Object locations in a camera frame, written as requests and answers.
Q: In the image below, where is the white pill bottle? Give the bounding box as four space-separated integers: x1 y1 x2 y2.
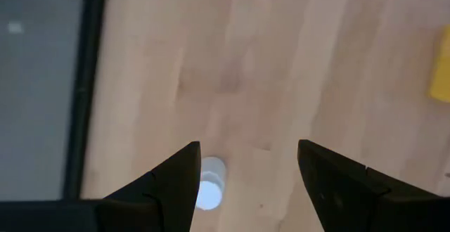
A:
195 156 227 212

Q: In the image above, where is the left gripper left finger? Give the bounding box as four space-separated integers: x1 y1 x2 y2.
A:
0 141 203 232

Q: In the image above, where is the yellow plastic basket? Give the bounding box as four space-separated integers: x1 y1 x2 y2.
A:
429 24 450 103

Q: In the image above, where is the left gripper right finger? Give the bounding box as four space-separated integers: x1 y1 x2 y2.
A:
297 138 450 232

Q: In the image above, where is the black table edge rail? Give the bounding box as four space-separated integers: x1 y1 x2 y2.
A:
41 0 108 201

